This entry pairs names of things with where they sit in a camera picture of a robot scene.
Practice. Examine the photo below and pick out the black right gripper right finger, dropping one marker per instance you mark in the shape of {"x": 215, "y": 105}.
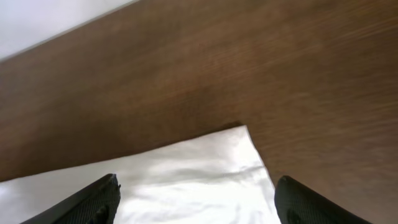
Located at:
{"x": 297, "y": 204}

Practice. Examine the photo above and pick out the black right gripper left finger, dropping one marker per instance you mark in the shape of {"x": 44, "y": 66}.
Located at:
{"x": 97, "y": 203}

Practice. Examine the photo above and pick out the white t-shirt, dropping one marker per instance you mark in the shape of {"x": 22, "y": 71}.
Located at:
{"x": 216, "y": 178}

